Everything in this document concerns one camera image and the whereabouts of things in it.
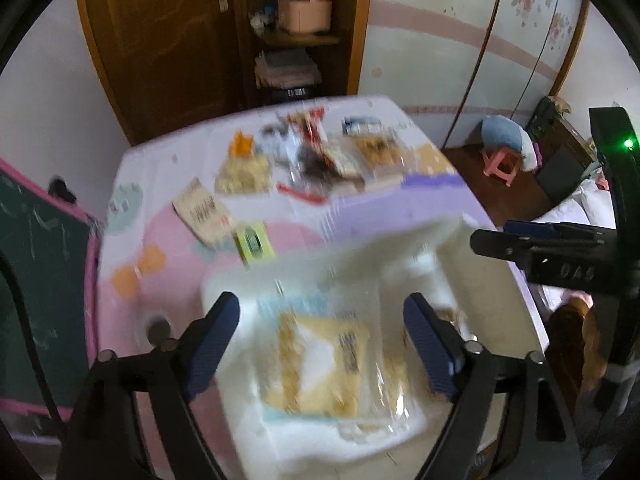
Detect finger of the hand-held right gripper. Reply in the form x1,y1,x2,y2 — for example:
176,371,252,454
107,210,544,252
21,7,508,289
502,219,617,242
470,229,619,267

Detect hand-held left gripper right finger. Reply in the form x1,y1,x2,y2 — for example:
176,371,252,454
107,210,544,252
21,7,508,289
402,292,586,480

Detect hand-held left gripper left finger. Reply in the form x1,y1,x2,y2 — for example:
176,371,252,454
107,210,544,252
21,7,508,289
57,291,241,480

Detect white plastic storage box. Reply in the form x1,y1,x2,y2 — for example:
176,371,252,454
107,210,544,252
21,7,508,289
200,215,501,480

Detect green yellow snack packet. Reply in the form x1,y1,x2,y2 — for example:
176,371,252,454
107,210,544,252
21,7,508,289
235,222,277,267

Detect clear biscuit packet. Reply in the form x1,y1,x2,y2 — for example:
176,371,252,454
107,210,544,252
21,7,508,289
257,292,431,436

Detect white bedding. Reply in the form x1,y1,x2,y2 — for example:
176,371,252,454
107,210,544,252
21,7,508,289
530,180,619,242

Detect black square bag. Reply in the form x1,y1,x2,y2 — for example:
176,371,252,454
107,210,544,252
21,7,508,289
536,147,585,202

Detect pink plastic stool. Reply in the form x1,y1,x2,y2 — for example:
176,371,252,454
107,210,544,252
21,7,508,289
482,149,524,187

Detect printed pastel tablecloth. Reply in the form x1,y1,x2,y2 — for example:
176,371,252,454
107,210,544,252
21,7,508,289
95,94,547,480

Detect pink stool with cushion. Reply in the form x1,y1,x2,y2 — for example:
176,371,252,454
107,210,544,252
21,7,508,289
480,114,544,173

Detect green cloth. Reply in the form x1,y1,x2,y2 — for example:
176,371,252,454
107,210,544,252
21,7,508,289
529,95,572,133

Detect tan barcode snack packet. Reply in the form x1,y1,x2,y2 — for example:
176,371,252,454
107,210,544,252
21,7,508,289
172,179,236,247

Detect blue topped clear cookie packet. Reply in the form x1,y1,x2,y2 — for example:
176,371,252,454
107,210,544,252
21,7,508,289
342,116,407,187

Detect red strip snack packet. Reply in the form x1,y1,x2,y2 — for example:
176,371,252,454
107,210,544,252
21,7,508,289
276,182,327,207

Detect orange topped cookie packet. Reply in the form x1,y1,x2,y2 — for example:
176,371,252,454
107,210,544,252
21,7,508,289
215,130,274,196

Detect dark chocolate snack packet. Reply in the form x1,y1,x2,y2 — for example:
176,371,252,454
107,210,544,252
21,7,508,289
295,145,366,196

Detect pink framed green chalkboard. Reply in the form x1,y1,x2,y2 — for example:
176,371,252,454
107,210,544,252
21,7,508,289
0,157,107,422

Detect floral sliding wardrobe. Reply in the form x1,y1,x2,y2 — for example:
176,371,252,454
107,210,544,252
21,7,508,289
359,0,592,152

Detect black chalkboard clip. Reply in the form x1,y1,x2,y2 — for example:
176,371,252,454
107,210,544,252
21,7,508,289
49,176,77,202

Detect red white snack packet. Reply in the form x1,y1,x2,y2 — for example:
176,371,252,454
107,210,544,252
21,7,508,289
287,107,332,161

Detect black bin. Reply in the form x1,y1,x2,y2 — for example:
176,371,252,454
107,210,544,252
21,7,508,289
270,87,321,107

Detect brown wooden corner shelf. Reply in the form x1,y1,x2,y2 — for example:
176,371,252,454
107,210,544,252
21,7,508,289
232,0,376,110

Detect stack of folded cloths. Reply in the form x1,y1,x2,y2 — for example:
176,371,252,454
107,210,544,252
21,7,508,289
254,47,323,89

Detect brown wooden door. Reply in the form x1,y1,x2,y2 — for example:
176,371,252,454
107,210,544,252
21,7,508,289
75,0,251,147

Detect small toy figures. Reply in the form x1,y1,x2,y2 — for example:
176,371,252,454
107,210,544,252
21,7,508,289
249,2,279,37

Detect black cable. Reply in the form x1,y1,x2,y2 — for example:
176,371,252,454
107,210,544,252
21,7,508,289
0,249,57,422

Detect pink handled basket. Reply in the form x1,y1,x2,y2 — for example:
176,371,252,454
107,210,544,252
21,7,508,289
277,0,334,36

